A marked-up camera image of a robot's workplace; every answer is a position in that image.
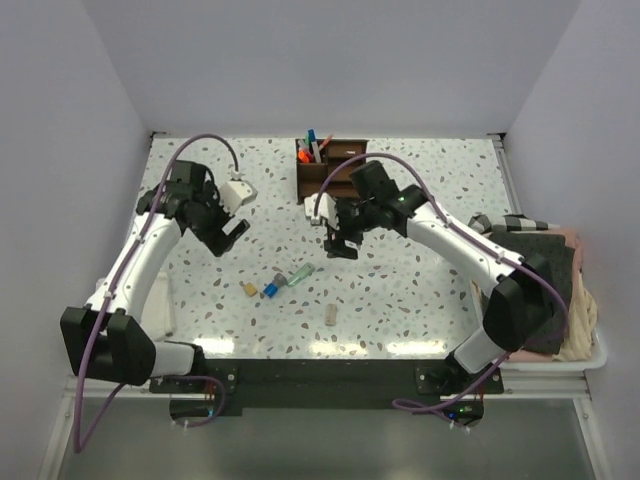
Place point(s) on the white laundry tray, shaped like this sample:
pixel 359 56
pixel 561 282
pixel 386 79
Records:
pixel 597 360

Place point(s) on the beige eraser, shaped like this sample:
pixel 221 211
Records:
pixel 331 315

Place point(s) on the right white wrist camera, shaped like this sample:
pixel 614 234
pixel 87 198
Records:
pixel 320 209

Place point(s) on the green transparent tube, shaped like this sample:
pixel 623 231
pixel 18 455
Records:
pixel 303 272

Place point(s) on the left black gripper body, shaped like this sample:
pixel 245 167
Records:
pixel 211 220

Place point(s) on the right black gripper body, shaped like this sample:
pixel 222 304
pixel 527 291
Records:
pixel 354 220

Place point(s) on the brown wooden desk organizer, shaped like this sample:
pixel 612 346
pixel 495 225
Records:
pixel 311 175

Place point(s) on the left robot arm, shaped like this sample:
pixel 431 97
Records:
pixel 104 338

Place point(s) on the black white striped cloth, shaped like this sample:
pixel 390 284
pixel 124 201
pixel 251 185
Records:
pixel 487 224

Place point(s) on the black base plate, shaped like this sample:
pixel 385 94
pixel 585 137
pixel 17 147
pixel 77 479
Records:
pixel 331 384

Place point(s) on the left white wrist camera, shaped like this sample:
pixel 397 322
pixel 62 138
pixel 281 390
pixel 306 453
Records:
pixel 235 193

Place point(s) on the green capped pen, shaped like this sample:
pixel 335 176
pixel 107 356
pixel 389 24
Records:
pixel 327 140

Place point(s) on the blue capped white marker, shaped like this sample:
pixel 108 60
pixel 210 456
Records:
pixel 313 146

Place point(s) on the dark grey dotted cloth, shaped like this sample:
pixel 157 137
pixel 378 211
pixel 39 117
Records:
pixel 553 248

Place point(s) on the black orange marker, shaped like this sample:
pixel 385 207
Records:
pixel 303 157

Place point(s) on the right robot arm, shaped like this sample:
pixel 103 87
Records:
pixel 521 297

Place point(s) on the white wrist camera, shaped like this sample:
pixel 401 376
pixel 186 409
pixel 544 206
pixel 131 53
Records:
pixel 235 193
pixel 320 209

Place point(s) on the aluminium frame rail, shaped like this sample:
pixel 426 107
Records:
pixel 526 383

